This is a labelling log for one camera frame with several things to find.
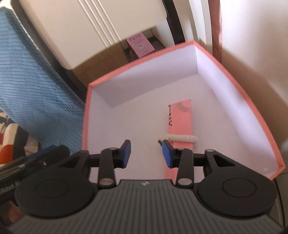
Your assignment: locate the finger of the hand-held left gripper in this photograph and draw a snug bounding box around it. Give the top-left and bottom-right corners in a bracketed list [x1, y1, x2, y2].
[0, 144, 71, 180]

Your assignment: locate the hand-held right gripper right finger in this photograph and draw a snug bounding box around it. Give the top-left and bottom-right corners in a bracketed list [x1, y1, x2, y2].
[161, 139, 237, 188]

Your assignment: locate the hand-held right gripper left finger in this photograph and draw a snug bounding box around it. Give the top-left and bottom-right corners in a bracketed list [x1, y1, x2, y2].
[59, 139, 132, 188]

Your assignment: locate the white hair tie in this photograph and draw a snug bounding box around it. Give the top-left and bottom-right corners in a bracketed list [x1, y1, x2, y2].
[157, 133, 199, 145]

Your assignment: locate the pink cardboard sheet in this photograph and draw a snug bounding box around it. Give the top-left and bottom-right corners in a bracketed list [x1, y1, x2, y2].
[165, 98, 194, 182]

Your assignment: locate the pink shoe box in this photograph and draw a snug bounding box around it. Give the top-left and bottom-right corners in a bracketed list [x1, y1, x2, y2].
[82, 40, 286, 182]

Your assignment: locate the striped fleece blanket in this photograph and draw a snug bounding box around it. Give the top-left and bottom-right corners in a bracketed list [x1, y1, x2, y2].
[0, 110, 44, 167]

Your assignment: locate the blue textured mat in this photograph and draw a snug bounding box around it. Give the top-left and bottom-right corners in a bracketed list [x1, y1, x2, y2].
[0, 6, 89, 156]

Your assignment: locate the white chair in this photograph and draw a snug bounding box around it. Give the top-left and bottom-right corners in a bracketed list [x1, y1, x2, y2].
[19, 0, 188, 102]

